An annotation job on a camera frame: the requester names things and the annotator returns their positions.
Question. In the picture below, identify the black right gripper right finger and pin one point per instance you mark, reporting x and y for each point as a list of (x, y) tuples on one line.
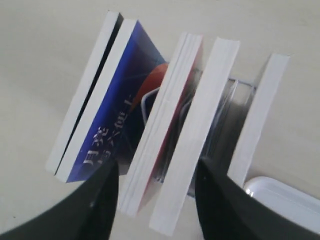
[(226, 212)]

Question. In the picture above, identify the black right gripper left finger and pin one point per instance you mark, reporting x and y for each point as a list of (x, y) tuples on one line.
[(88, 213)]

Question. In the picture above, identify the blue cover book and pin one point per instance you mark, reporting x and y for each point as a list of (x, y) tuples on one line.
[(133, 56)]

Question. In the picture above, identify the grey cover book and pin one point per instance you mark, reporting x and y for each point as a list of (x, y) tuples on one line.
[(193, 135)]

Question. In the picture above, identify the red pink cover book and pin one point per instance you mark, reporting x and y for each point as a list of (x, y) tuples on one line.
[(185, 58)]

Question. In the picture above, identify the dark brown cover book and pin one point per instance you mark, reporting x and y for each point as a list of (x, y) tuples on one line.
[(268, 82)]

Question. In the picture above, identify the black cover book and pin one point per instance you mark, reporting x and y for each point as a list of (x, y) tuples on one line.
[(99, 53)]

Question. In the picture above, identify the white plastic tray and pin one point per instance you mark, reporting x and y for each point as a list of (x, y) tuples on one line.
[(289, 202)]

